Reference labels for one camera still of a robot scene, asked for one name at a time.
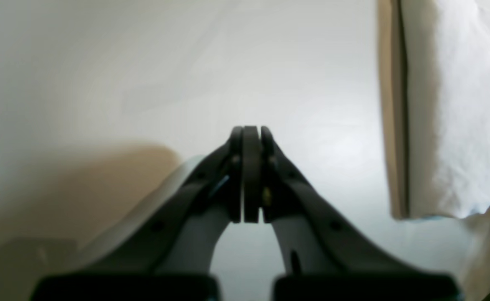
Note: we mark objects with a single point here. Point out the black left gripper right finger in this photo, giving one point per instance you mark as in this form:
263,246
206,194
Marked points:
325,257

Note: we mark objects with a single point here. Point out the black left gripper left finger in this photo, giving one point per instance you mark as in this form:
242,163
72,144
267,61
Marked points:
167,258

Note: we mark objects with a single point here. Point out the white T-shirt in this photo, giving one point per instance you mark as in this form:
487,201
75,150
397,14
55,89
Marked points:
448,107

